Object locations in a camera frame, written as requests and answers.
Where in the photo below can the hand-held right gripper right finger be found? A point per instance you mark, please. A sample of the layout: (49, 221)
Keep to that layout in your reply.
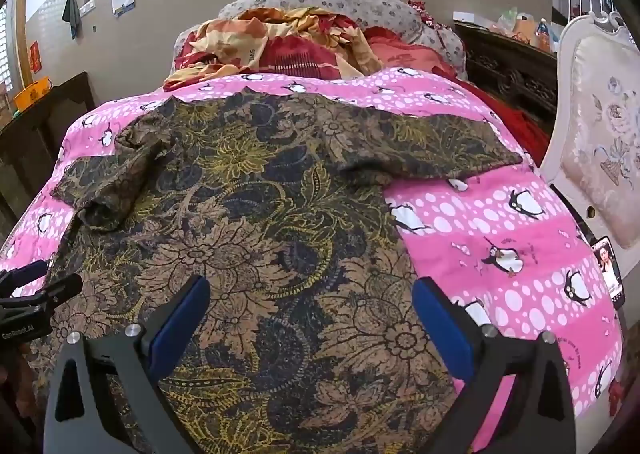
(441, 329)

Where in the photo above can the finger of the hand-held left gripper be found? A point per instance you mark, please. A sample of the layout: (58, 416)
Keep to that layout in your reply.
(32, 270)
(62, 286)

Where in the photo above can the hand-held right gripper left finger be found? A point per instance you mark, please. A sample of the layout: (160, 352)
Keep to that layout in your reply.
(181, 324)

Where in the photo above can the brown floral dress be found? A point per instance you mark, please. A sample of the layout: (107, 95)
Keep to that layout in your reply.
(250, 214)

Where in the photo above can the pink penguin blanket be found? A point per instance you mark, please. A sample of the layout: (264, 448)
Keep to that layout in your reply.
(500, 244)

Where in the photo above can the dark wooden side cabinet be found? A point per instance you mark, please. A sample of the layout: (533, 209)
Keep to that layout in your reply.
(40, 144)

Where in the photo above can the orange box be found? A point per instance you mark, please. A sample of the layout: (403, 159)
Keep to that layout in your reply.
(31, 94)

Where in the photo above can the smartphone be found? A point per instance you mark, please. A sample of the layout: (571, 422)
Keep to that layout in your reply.
(607, 269)

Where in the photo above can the red bedsheet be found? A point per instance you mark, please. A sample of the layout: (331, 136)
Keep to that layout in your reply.
(515, 129)

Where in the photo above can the window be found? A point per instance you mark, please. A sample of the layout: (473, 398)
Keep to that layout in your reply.
(6, 49)

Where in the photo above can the white upholstered chair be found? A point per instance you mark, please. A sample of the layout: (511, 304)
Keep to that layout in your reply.
(600, 134)

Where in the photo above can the dark hanging cloth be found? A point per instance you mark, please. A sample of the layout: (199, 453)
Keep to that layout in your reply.
(72, 9)

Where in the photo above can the salmon pink cloth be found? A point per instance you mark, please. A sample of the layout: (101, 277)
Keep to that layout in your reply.
(410, 54)

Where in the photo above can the red and yellow floral quilt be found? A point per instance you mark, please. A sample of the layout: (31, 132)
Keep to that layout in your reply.
(280, 54)

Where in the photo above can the blue bottle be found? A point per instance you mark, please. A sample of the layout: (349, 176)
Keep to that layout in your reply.
(543, 34)

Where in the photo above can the red patterned cloth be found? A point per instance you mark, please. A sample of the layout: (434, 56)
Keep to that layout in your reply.
(427, 13)

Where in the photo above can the red wall sticker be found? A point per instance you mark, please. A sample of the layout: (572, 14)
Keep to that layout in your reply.
(35, 56)

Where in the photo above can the white wall socket strip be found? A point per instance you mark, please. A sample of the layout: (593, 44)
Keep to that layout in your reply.
(86, 6)

